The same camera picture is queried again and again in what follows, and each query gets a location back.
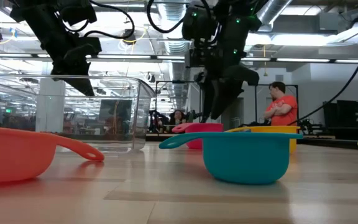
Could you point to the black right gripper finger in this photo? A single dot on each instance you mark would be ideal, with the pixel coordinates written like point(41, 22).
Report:
point(224, 99)
point(207, 102)

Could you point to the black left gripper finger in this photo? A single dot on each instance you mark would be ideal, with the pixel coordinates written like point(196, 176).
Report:
point(79, 87)

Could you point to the pink measuring cup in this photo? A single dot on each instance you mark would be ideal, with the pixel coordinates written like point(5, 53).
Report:
point(210, 128)

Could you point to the clear plastic basket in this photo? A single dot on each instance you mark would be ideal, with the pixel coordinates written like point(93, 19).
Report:
point(129, 109)

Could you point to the yellow measuring cup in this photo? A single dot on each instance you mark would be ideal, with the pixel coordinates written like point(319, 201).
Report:
point(275, 129)

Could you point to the teal measuring cup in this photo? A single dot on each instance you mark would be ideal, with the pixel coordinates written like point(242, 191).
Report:
point(244, 161)

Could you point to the orange-red measuring cup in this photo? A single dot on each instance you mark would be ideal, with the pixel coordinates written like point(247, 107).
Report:
point(11, 155)

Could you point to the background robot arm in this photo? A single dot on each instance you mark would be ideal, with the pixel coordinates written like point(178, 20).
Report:
point(194, 116)

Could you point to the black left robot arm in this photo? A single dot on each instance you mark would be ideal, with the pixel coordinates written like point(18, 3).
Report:
point(36, 21)

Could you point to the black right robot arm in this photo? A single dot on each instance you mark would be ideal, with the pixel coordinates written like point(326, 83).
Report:
point(238, 34)

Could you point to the seated person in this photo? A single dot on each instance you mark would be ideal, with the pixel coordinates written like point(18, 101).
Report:
point(177, 117)

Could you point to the white pillar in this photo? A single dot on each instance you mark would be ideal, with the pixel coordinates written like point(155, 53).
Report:
point(50, 105)

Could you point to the standing person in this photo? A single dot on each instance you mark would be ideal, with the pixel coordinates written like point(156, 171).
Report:
point(281, 109)

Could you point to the long ceiling light bar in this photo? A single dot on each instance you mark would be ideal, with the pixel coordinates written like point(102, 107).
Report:
point(303, 60)

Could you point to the background robot arms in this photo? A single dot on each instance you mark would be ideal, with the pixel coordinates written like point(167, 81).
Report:
point(308, 126)

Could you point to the black monitors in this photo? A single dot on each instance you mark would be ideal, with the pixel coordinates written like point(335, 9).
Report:
point(343, 113)

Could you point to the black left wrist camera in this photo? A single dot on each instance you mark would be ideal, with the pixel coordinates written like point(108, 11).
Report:
point(79, 12)

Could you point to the silver ceiling duct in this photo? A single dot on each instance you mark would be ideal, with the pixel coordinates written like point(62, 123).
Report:
point(272, 11)
point(174, 43)

